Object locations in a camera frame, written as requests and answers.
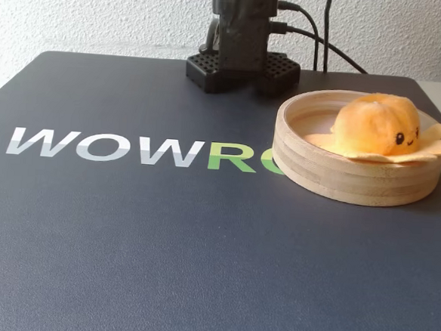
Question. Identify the orange octopus plush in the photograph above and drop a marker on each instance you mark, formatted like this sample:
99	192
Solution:
378	127

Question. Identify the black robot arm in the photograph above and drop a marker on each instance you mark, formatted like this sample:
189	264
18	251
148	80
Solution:
241	27

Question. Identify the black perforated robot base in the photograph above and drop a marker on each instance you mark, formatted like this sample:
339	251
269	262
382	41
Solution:
278	73

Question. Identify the round wooden box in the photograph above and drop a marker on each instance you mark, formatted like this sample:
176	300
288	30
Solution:
348	178

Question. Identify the dark blue logo mat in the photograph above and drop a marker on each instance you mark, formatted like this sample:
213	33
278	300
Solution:
163	226

